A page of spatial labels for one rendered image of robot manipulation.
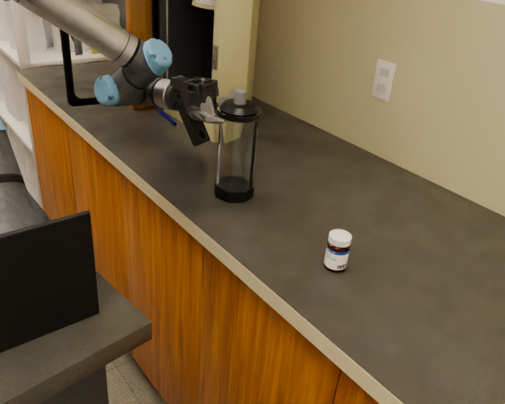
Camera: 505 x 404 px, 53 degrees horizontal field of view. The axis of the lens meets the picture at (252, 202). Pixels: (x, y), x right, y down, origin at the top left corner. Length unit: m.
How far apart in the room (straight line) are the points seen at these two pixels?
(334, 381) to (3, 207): 0.64
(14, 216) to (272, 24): 1.36
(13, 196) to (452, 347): 0.76
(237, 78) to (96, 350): 0.95
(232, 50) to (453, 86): 0.62
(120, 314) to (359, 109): 1.06
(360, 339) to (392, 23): 0.97
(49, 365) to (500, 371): 0.72
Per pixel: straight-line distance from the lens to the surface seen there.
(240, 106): 1.16
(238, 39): 1.51
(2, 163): 0.86
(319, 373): 1.02
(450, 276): 1.13
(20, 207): 0.83
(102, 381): 1.02
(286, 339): 1.06
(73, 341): 0.89
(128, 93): 1.28
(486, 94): 1.44
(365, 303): 0.99
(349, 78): 1.70
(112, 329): 0.90
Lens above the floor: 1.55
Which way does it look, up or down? 29 degrees down
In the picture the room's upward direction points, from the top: 5 degrees clockwise
